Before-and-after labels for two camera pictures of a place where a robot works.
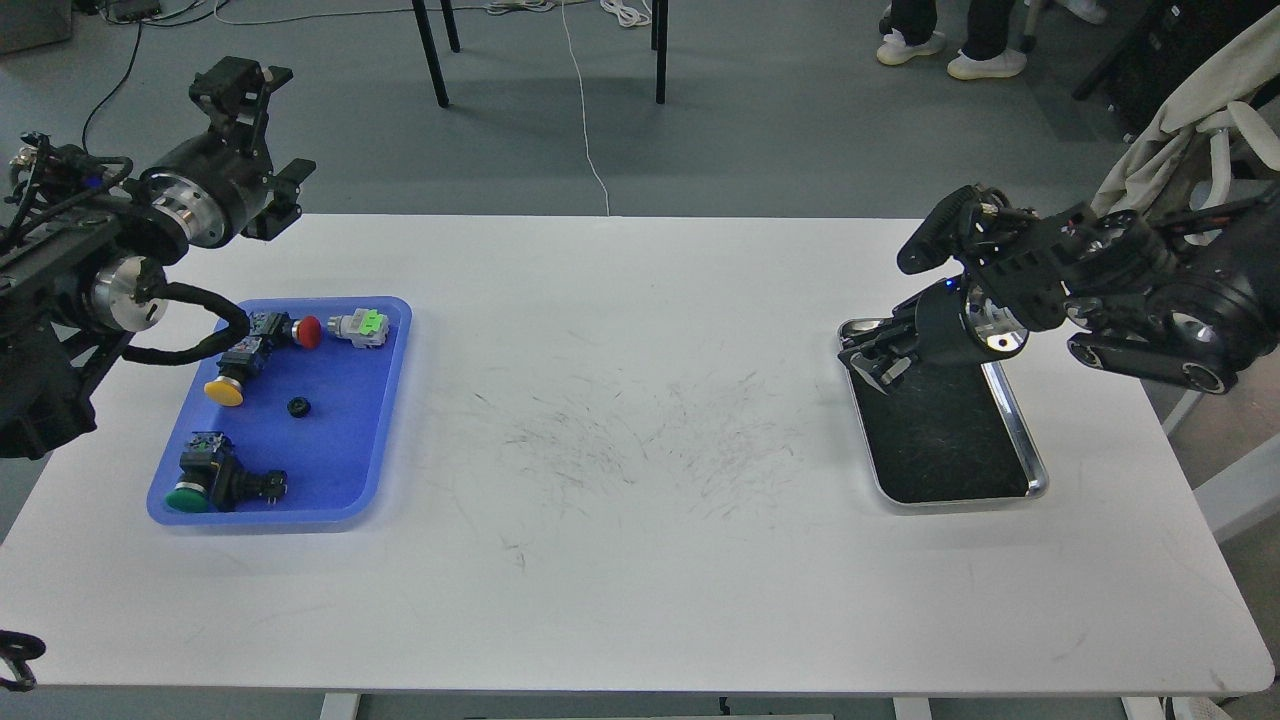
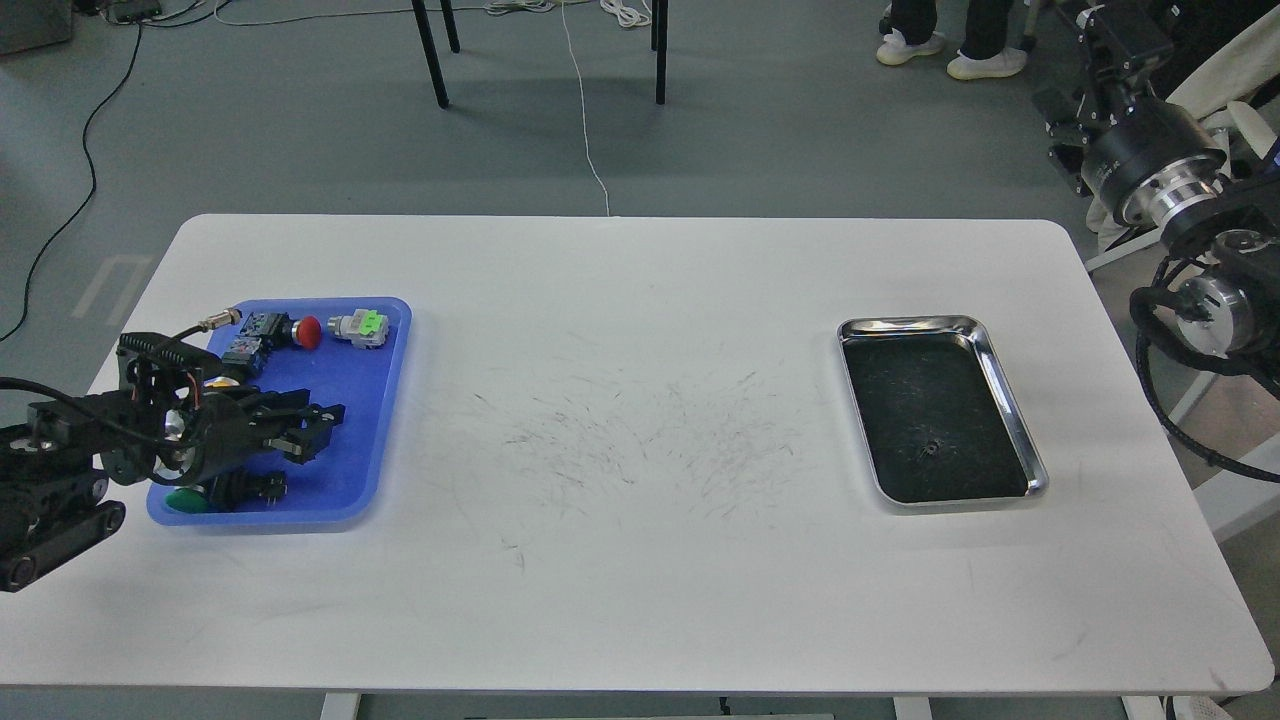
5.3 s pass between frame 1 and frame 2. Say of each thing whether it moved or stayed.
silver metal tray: stayed
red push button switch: stayed
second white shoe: stayed
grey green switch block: stayed
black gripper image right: moved
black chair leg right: stayed
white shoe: stayed
